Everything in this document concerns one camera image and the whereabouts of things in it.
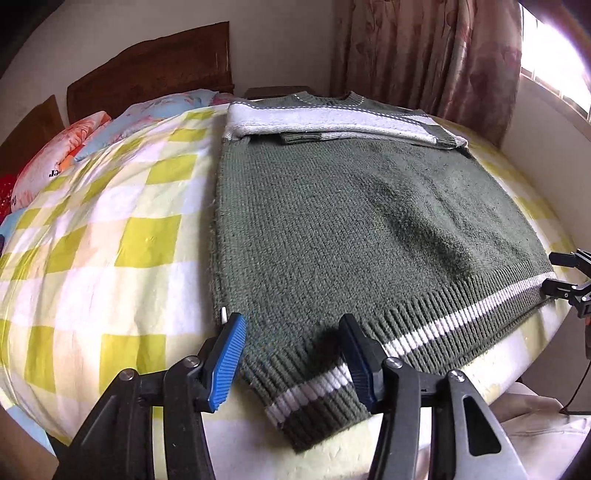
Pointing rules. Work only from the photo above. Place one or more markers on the red bedding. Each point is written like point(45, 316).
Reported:
point(7, 182)

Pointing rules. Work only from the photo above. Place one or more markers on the light blue folded cloth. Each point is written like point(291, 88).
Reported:
point(8, 226)

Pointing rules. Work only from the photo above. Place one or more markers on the dark wooden nightstand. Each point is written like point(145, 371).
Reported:
point(256, 93)

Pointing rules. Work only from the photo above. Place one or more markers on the blue floral folded quilt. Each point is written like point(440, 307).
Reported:
point(141, 115)

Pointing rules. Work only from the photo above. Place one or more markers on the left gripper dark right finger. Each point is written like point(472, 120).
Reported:
point(364, 357)

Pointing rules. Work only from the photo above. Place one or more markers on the pink floral curtain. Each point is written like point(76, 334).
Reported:
point(456, 59)

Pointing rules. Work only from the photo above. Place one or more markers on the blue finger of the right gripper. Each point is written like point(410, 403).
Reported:
point(569, 260)

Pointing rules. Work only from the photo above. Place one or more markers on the large wooden headboard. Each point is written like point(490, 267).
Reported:
point(193, 59)

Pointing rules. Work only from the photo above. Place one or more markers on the pink floral folded quilt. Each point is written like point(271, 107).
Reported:
point(54, 157)

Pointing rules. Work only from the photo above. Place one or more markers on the small wooden headboard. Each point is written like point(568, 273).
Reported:
point(32, 133)

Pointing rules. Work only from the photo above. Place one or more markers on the green knit sweater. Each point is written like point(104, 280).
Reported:
point(333, 206)

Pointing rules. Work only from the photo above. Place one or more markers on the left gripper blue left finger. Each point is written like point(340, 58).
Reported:
point(222, 361)

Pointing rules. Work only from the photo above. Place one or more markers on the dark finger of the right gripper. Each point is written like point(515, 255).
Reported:
point(557, 288)

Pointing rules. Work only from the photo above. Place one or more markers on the window with bars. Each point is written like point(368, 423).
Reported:
point(550, 60)

